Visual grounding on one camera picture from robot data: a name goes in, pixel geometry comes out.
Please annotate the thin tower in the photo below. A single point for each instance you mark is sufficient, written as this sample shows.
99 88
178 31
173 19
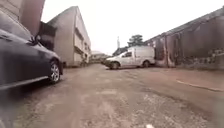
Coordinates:
118 42

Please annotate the white van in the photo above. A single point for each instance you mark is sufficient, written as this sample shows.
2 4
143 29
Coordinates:
136 55

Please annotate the brown dirt road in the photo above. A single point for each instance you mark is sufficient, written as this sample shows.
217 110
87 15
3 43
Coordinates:
110 96

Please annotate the tree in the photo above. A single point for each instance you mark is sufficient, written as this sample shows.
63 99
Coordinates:
135 40

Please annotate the pale grey building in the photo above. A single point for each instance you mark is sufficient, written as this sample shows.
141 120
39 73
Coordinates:
65 36

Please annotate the robot's own part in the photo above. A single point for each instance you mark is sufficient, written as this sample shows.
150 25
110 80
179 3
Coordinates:
149 126

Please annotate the dark car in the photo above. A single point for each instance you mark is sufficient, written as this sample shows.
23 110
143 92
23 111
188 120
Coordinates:
23 60

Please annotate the pale kerb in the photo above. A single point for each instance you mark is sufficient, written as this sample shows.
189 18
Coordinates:
200 86

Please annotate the tan concrete building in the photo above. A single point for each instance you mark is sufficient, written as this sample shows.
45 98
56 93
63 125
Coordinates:
31 13

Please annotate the stained dark wall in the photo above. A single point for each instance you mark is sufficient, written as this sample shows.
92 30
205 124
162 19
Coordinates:
196 43

